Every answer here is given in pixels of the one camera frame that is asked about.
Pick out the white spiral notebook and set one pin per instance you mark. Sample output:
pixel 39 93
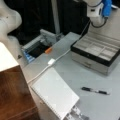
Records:
pixel 56 94

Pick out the grey metal drawer box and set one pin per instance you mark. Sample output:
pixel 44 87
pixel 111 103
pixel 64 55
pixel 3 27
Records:
pixel 99 49

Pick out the brown wooden cabinet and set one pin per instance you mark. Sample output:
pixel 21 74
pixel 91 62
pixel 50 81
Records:
pixel 16 102

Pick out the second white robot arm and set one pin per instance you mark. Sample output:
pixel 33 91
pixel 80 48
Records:
pixel 11 20

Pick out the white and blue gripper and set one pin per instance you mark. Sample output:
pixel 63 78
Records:
pixel 98 8

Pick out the black marker pen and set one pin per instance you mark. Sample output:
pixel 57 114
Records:
pixel 96 91

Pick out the grey tray with blue items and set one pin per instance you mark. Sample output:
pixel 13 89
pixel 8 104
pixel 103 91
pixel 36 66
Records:
pixel 45 38

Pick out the metal clip at notebook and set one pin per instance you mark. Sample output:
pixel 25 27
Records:
pixel 75 110

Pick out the small orange object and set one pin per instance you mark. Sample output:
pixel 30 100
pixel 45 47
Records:
pixel 47 51

